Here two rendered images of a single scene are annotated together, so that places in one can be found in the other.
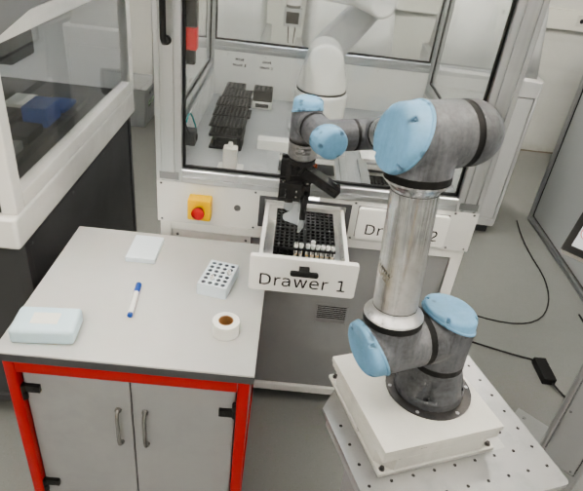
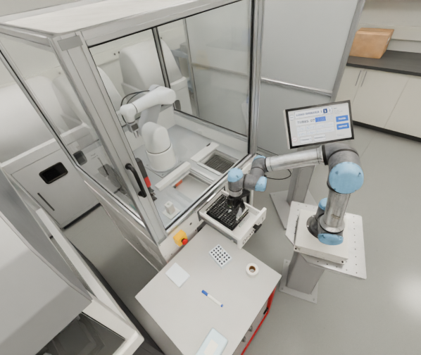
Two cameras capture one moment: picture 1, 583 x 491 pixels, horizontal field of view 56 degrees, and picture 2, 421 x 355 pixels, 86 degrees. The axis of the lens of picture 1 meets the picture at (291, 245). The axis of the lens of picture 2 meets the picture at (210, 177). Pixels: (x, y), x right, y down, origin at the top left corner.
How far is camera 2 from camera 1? 1.06 m
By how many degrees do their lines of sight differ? 34
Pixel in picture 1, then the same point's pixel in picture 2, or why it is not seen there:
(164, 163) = (158, 238)
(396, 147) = (352, 185)
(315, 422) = not seen: hidden behind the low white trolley
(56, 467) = not seen: outside the picture
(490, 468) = (350, 231)
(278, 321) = not seen: hidden behind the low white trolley
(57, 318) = (214, 342)
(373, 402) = (324, 246)
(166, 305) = (222, 286)
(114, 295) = (203, 306)
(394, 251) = (342, 210)
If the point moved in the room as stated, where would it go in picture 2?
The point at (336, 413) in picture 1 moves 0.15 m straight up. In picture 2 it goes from (311, 259) to (317, 246)
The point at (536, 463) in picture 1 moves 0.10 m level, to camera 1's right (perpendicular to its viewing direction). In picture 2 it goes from (351, 218) to (357, 208)
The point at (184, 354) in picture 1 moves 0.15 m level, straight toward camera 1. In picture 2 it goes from (257, 294) to (284, 309)
